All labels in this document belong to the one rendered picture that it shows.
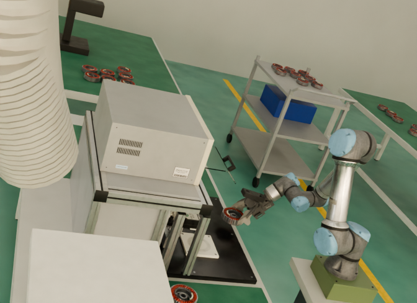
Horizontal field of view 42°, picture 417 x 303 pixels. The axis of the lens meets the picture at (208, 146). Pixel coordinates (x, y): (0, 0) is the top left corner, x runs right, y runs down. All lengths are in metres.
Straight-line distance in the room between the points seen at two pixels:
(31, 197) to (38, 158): 1.50
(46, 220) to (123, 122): 0.61
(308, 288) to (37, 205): 1.23
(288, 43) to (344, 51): 0.92
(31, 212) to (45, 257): 0.98
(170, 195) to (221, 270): 0.48
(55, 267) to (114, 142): 0.70
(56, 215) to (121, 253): 0.94
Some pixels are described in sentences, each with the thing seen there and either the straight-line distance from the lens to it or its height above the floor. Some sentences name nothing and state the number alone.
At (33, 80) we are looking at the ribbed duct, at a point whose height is 1.78.
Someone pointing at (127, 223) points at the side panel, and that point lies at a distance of 2.04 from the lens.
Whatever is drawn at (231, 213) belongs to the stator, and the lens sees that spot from 2.62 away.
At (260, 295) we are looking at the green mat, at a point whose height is 0.75.
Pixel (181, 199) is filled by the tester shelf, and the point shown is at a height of 1.12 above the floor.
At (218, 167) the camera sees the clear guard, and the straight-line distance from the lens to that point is 2.47.
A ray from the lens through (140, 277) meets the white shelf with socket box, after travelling 1.45.
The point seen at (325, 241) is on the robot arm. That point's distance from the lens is 2.36.
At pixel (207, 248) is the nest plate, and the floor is 0.78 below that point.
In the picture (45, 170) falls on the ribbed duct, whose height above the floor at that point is 1.58.
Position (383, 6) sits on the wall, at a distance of 8.66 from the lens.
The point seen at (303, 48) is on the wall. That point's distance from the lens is 8.27.
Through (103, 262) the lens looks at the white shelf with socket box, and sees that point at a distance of 1.47.
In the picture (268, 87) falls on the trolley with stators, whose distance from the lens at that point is 5.29.
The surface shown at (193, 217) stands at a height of 0.92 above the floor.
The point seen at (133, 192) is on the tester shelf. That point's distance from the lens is 1.97.
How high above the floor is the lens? 2.10
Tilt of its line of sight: 23 degrees down
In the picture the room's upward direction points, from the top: 19 degrees clockwise
